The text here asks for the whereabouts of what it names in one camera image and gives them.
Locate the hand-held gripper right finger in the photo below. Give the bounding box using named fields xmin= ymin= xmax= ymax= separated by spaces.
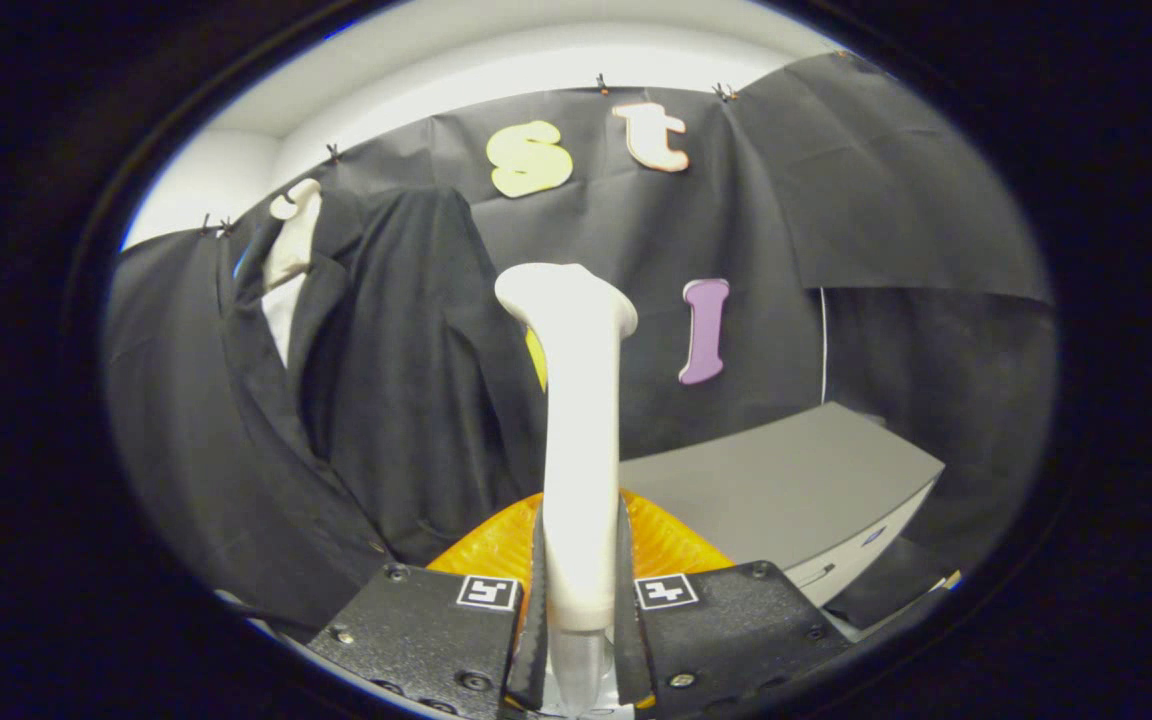
xmin=616 ymin=488 xmax=852 ymax=716

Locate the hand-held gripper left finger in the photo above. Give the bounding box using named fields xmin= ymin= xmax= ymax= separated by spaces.
xmin=306 ymin=490 xmax=549 ymax=720

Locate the white garment steamer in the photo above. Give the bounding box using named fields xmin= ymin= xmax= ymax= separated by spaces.
xmin=494 ymin=262 xmax=639 ymax=720

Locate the black jacket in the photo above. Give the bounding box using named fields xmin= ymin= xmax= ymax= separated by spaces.
xmin=166 ymin=185 xmax=549 ymax=626

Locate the white undershirt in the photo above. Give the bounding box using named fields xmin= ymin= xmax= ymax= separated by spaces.
xmin=261 ymin=270 xmax=319 ymax=369

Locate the white clothes hanger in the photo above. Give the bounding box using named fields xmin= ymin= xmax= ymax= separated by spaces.
xmin=269 ymin=178 xmax=323 ymax=291

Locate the grey cabinet with dark top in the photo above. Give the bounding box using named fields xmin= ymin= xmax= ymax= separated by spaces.
xmin=619 ymin=402 xmax=947 ymax=641

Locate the black backdrop cloth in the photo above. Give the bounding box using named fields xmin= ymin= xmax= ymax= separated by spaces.
xmin=101 ymin=50 xmax=1057 ymax=641

